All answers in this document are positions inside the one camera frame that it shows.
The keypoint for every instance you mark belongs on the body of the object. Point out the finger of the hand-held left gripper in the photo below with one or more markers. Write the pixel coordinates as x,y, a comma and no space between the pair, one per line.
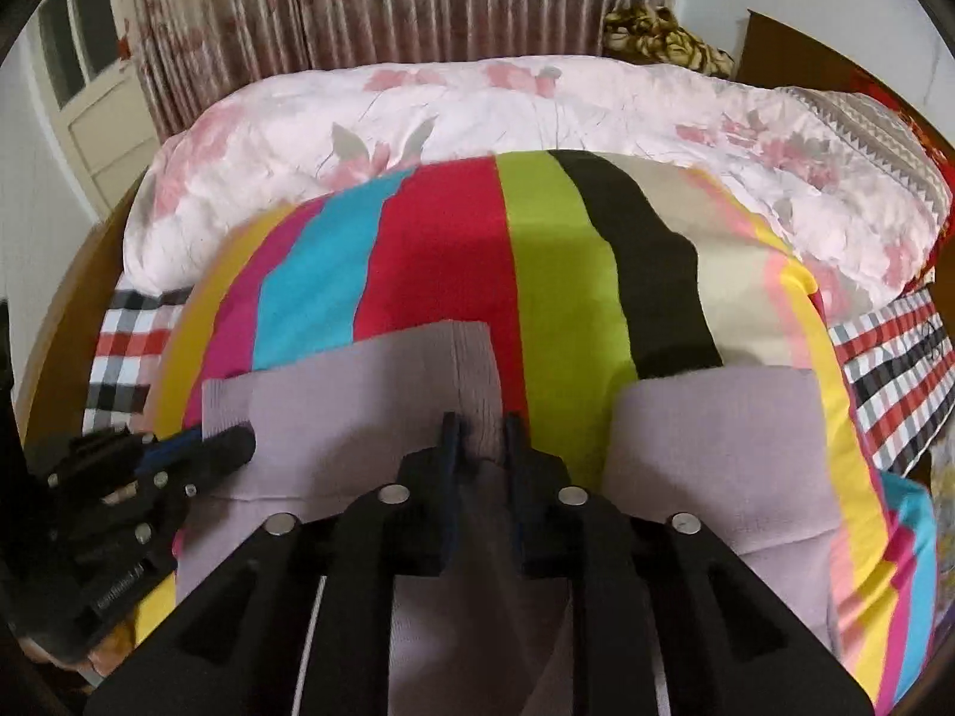
170,449
224,449

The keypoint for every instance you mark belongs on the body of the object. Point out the pink floral curtain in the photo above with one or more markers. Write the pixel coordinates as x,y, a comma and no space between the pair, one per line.
373,0

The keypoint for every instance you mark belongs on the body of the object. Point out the cream door with window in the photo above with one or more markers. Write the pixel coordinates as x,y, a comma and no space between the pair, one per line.
112,134

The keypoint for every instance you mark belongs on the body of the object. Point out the colourful striped blanket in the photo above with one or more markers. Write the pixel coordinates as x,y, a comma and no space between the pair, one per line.
433,253

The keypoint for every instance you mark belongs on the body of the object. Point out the grey zigzag pillow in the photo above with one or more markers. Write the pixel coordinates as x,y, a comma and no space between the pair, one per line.
873,134

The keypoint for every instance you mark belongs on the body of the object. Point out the dark brown wooden headboard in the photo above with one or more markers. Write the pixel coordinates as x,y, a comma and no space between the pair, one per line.
791,52

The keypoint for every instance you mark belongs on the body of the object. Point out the red black plaid sheet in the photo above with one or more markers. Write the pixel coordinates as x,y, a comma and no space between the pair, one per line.
888,365

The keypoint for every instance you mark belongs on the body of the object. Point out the red patterned pillow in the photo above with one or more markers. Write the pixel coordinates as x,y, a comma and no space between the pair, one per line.
929,134

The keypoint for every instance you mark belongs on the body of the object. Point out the lilac pants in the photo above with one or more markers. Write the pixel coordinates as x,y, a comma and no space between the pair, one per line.
709,462

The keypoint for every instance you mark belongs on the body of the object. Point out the brown wooden bed frame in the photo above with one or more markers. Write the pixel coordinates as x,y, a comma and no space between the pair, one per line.
67,313

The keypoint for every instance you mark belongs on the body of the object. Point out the yellow brown floral blanket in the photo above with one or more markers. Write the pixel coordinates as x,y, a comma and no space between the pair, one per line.
656,33

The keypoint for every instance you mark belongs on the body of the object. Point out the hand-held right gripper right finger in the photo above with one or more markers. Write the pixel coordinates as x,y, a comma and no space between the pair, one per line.
515,462

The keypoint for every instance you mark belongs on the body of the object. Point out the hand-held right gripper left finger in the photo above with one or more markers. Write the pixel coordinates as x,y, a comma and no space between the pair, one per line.
450,462

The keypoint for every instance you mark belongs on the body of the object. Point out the pink floral quilt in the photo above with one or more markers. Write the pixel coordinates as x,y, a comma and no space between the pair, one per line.
522,112

